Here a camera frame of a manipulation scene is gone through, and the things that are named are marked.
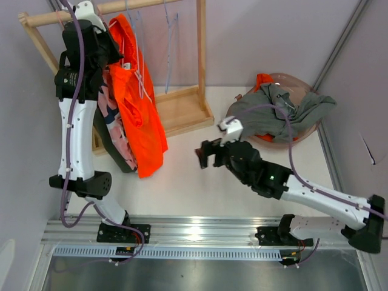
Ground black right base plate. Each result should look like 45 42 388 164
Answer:
255 226 314 247

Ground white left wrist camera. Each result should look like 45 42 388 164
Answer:
75 1 107 32

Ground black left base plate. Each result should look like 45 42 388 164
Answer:
96 223 152 244

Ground white slotted cable duct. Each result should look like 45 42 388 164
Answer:
53 245 282 261

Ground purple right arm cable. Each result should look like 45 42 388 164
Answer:
232 104 388 269

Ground blue wire hanger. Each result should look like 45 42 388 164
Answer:
125 1 145 63
163 1 179 94

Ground dark olive shorts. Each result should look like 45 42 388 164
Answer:
93 109 138 173

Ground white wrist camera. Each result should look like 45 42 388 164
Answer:
217 116 244 147
75 1 107 32

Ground pink translucent plastic basin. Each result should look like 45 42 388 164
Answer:
248 73 321 149

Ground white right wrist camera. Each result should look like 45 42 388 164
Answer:
217 116 244 147

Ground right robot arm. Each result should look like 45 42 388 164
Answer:
195 139 385 254

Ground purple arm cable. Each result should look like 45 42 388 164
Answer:
59 0 146 267
232 104 388 269

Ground grey shorts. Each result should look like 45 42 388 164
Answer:
226 83 337 143

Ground aluminium mounting rail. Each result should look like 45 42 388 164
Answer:
41 214 358 250

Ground wooden clothes rack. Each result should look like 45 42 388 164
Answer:
18 1 214 137

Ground orange shorts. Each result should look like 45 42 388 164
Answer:
109 14 168 178
251 73 298 143

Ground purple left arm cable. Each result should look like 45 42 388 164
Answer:
59 0 146 267

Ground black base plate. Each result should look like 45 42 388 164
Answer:
255 226 314 247
96 223 152 244

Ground pink patterned shorts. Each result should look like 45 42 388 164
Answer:
95 72 138 173

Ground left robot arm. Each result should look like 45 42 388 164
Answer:
49 20 132 243

